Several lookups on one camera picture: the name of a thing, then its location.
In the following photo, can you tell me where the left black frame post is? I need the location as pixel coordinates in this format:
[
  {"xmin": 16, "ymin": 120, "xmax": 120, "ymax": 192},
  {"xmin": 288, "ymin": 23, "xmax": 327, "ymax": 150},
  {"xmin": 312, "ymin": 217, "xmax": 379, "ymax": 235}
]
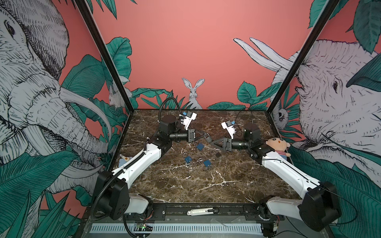
[{"xmin": 74, "ymin": 0, "xmax": 135, "ymax": 115}]

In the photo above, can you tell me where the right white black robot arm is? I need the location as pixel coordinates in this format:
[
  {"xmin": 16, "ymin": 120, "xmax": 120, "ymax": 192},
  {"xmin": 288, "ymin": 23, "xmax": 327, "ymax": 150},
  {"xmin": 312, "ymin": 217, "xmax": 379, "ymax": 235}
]
[{"xmin": 206, "ymin": 121, "xmax": 342, "ymax": 232}]

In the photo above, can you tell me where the white utility knife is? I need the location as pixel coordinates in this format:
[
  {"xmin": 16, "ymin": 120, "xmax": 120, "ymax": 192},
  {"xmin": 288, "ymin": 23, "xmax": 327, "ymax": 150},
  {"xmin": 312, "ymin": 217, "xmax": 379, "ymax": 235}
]
[{"xmin": 187, "ymin": 207, "xmax": 215, "ymax": 216}]

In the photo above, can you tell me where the white perforated strip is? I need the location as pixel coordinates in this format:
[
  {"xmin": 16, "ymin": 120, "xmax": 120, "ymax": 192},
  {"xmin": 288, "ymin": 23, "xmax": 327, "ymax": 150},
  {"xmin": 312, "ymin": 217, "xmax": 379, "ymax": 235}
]
[{"xmin": 90, "ymin": 223, "xmax": 263, "ymax": 235}]

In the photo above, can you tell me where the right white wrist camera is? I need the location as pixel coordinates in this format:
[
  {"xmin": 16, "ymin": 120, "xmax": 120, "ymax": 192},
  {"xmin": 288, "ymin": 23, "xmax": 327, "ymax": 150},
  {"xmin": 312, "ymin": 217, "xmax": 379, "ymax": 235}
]
[{"xmin": 221, "ymin": 121, "xmax": 236, "ymax": 139}]

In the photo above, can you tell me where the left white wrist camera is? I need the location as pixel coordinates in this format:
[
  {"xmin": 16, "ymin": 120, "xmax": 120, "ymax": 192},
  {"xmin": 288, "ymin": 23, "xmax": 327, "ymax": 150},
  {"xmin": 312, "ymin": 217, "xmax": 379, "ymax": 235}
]
[{"xmin": 180, "ymin": 111, "xmax": 197, "ymax": 131}]

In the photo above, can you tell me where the plush doll striped shirt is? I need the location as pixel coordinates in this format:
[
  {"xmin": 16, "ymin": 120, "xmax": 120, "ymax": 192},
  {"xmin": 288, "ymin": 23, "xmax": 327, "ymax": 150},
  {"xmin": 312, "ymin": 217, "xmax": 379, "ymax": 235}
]
[{"xmin": 266, "ymin": 137, "xmax": 291, "ymax": 160}]

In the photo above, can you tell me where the small green circuit board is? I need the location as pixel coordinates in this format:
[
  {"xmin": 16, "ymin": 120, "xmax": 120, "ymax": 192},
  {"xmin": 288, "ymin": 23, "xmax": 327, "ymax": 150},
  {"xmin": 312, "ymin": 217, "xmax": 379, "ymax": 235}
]
[{"xmin": 136, "ymin": 223, "xmax": 153, "ymax": 232}]

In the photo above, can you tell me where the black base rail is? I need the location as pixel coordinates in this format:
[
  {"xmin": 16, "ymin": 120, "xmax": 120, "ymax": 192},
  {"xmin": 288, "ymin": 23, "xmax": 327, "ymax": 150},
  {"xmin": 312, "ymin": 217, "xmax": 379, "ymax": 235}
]
[{"xmin": 125, "ymin": 203, "xmax": 285, "ymax": 223}]

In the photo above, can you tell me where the black frame post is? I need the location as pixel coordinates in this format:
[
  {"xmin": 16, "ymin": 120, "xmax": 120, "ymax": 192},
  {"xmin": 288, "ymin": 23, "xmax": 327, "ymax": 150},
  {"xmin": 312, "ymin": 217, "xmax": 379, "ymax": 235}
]
[
  {"xmin": 74, "ymin": 0, "xmax": 135, "ymax": 115},
  {"xmin": 267, "ymin": 0, "xmax": 339, "ymax": 114}
]

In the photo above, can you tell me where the blue padlock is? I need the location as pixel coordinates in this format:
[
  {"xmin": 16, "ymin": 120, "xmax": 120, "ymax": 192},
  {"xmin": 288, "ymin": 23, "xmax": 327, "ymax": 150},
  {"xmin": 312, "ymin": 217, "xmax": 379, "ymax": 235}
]
[
  {"xmin": 203, "ymin": 160, "xmax": 211, "ymax": 168},
  {"xmin": 185, "ymin": 156, "xmax": 192, "ymax": 164},
  {"xmin": 196, "ymin": 143, "xmax": 205, "ymax": 151}
]

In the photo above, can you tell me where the left black corrugated cable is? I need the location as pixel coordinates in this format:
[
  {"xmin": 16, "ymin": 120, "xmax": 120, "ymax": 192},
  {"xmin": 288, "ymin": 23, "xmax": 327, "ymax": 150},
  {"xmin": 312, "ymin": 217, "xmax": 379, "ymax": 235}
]
[{"xmin": 157, "ymin": 97, "xmax": 184, "ymax": 120}]

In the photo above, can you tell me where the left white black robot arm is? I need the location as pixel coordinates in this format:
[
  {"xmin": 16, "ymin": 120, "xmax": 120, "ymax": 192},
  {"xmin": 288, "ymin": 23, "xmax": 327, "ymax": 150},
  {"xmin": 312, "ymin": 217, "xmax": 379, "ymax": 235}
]
[{"xmin": 90, "ymin": 112, "xmax": 197, "ymax": 221}]

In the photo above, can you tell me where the right black frame post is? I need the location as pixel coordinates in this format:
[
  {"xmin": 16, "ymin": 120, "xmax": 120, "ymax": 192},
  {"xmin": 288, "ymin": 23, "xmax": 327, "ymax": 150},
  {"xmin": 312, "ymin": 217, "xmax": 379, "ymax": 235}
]
[{"xmin": 267, "ymin": 0, "xmax": 339, "ymax": 114}]

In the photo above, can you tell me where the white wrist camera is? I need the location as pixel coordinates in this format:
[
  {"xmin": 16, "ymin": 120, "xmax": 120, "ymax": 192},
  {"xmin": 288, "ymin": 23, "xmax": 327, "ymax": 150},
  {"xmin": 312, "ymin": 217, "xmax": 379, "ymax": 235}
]
[
  {"xmin": 221, "ymin": 121, "xmax": 236, "ymax": 139},
  {"xmin": 180, "ymin": 111, "xmax": 197, "ymax": 131}
]

